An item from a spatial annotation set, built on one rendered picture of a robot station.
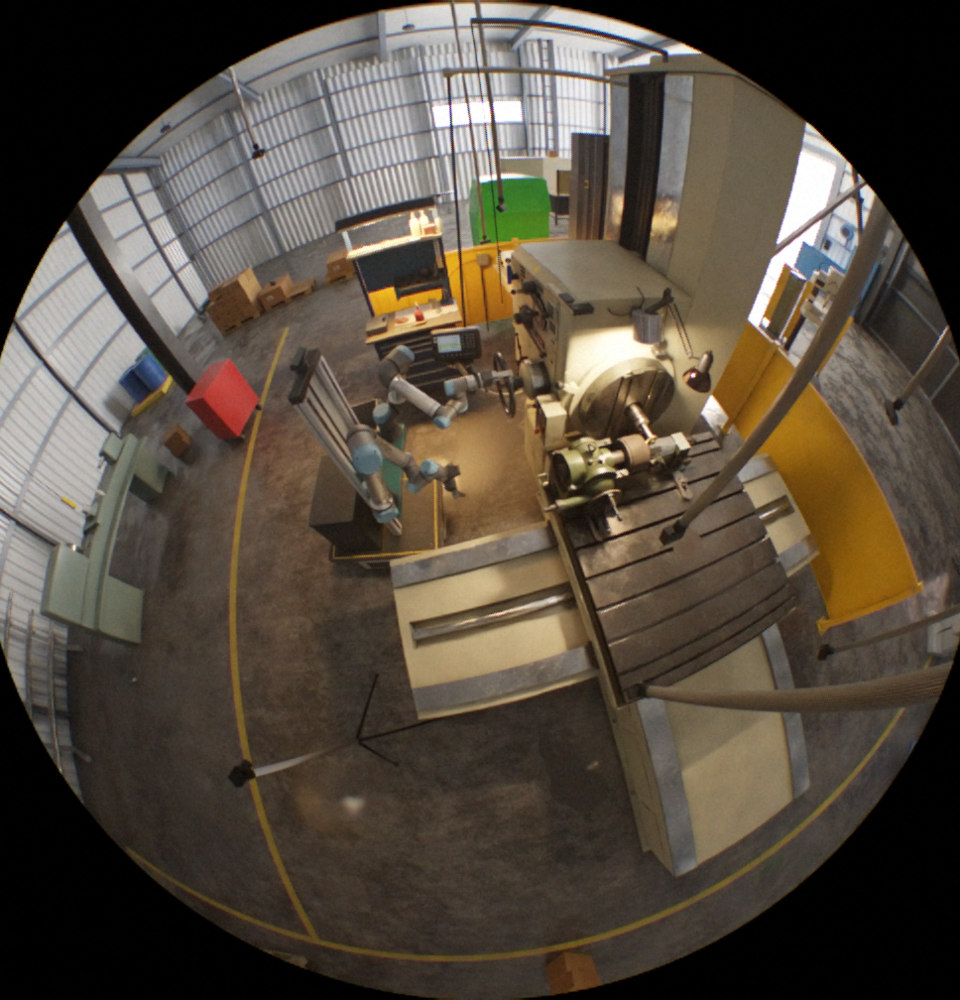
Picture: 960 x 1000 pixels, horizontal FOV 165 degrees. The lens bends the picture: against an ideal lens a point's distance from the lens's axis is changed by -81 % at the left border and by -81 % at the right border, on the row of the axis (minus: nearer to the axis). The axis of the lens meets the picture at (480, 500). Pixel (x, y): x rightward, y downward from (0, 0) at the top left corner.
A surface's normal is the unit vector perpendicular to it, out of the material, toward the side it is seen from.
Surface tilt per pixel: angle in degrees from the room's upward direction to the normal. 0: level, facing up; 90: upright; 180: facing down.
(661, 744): 0
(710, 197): 90
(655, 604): 0
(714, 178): 90
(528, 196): 84
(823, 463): 90
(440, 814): 0
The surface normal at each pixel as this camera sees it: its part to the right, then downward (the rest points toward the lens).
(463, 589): -0.10, -0.47
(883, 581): -0.97, 0.25
